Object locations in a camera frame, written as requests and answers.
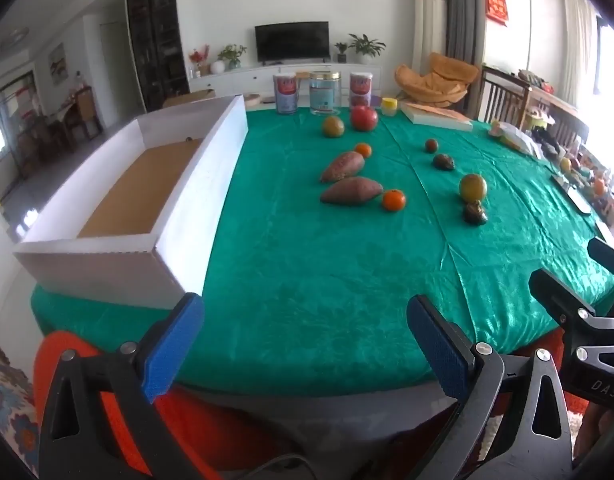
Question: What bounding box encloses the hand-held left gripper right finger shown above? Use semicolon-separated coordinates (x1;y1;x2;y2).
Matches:
406;294;574;480

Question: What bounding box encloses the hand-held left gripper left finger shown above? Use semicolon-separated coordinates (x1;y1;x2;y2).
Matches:
38;292;223;480

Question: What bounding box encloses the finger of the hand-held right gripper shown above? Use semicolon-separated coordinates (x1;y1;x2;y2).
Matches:
587;236;614;281
528;268;614;361

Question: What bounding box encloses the white cardboard box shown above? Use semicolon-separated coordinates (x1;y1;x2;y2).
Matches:
13;94;249;311

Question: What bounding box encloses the red apple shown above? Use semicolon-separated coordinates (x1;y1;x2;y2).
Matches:
350;105;379;132

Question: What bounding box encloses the orange red chair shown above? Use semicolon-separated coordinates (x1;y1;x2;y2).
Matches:
33;330;298;480

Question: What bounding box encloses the greenish wrinkled pear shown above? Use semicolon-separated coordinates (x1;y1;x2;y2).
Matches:
459;173;488;202

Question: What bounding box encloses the wooden chair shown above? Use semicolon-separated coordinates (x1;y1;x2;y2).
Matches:
547;107;590;148
62;87;102;141
474;65;533;126

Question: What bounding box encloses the green tablecloth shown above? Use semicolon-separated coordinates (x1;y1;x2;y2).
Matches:
31;105;614;396

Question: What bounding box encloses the crinkled snack bag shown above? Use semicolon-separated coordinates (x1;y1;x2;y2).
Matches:
488;120;545;158

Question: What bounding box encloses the floral patterned cushion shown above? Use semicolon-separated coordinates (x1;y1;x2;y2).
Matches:
0;340;40;466

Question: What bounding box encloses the purple sweet potato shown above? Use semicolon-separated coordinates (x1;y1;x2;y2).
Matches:
319;176;384;206
319;151;366;183

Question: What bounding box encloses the flat white book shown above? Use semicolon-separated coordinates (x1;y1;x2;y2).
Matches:
400;102;474;132

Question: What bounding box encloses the white sheer curtain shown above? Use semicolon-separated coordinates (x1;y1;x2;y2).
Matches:
562;0;595;106

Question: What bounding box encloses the orange cushioned chair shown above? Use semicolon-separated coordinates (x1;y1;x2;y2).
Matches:
394;52;480;109

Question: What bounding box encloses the brown cardboard box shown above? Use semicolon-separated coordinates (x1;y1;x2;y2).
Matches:
163;89;217;108

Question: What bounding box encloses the red label tin can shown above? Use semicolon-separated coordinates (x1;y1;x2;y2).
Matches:
349;72;374;109
273;73;300;115

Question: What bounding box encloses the white television console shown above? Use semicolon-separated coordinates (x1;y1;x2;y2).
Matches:
188;62;383;98

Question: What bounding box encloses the clear plastic jar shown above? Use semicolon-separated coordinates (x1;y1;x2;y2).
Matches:
309;70;341;116

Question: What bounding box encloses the grey curtain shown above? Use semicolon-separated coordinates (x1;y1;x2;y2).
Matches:
432;0;486;66

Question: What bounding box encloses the covered standing air conditioner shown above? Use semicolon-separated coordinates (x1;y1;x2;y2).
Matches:
413;0;448;96

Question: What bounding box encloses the red flower arrangement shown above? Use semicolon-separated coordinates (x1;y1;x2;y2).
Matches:
188;44;211;77

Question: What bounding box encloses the bushy green potted plant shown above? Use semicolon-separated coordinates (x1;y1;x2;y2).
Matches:
217;44;248;70

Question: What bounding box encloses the large green potted plant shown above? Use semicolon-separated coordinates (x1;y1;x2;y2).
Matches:
348;33;386;65

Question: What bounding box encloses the dark display cabinet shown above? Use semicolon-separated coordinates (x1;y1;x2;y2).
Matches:
125;0;190;112

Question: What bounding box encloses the black television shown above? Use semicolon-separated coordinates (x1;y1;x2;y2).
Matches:
254;21;331;65

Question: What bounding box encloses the red wall hanging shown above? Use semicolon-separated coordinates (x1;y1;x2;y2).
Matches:
486;0;509;26

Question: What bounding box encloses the framed wall picture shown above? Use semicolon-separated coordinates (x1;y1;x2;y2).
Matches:
48;43;69;86

